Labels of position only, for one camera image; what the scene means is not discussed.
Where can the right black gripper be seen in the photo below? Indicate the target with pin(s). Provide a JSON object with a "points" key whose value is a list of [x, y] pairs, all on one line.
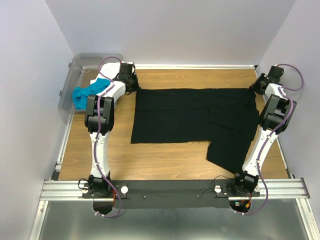
{"points": [[253, 85]]}

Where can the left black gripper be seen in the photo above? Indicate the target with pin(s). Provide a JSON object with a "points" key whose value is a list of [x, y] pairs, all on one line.
{"points": [[135, 88]]}

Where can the black t shirt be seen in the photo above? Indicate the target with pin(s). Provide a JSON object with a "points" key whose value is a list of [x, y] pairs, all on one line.
{"points": [[226, 117]]}

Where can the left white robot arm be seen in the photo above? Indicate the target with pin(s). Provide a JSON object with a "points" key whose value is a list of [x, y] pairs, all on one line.
{"points": [[99, 121]]}

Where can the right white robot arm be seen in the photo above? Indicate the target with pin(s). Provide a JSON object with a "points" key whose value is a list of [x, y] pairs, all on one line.
{"points": [[273, 120]]}

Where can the white t shirt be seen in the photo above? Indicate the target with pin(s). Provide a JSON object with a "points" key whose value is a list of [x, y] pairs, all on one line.
{"points": [[108, 71]]}

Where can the clear plastic storage bin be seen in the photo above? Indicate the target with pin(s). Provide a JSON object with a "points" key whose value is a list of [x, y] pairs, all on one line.
{"points": [[82, 69]]}

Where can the teal t shirt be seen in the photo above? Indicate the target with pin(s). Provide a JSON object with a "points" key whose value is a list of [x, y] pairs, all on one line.
{"points": [[80, 95]]}

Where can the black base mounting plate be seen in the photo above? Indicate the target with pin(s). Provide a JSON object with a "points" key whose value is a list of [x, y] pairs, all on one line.
{"points": [[167, 194]]}

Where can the aluminium frame rail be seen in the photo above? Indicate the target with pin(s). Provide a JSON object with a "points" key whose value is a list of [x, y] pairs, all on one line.
{"points": [[280, 212]]}

